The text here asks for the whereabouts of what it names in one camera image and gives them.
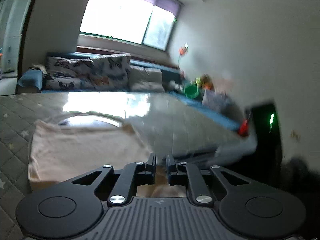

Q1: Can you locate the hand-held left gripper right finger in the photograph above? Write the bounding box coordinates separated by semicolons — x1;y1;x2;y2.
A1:
166;153;258;207

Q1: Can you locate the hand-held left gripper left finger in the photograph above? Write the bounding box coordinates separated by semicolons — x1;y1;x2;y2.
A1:
65;153;157;207

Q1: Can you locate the beige garment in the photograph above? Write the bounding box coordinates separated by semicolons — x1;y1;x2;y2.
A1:
27;119;187;198

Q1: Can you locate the red plastic stool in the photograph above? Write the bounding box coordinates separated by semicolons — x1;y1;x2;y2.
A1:
238;119;250;137

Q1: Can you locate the clear plastic storage box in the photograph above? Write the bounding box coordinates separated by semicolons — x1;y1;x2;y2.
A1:
202;89;232;114

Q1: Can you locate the round black induction cooktop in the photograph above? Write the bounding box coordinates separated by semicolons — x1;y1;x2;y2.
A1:
58;114;122;127

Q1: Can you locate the green plastic bucket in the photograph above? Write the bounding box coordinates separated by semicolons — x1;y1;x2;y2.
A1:
184;83;200;98

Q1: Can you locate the grey plush toy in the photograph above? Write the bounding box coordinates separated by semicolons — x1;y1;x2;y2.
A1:
167;79;185;91

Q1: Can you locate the brown and yellow plush toy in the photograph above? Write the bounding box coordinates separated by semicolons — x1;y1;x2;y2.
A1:
195;74;214;91

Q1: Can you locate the plain beige cushion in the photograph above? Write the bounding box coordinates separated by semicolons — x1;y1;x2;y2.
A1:
129;67;165;93

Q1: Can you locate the butterfly print cushion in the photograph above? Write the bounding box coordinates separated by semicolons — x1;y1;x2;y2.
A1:
89;54;132;90
45;56;100;90

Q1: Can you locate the colourful pinwheel toy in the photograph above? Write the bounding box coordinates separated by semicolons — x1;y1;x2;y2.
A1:
177;43;190;67

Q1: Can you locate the blue sofa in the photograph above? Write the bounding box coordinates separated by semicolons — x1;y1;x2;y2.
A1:
16;52;240;130

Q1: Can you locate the beige throw cloth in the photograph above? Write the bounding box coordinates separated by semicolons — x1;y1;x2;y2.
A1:
29;65;47;74

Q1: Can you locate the green framed window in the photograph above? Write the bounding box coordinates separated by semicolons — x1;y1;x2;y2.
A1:
79;0;181;52

